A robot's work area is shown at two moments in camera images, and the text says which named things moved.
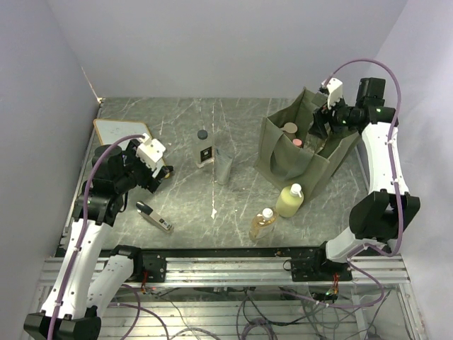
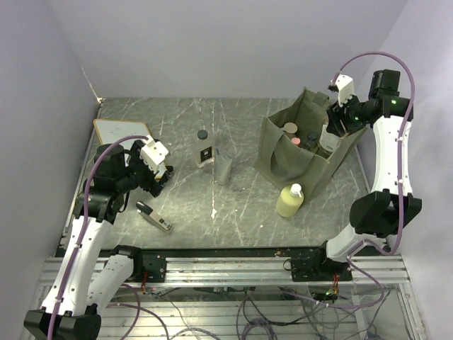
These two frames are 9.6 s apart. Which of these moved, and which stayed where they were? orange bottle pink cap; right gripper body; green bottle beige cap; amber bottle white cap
Moved: amber bottle white cap
Stayed: orange bottle pink cap; green bottle beige cap; right gripper body
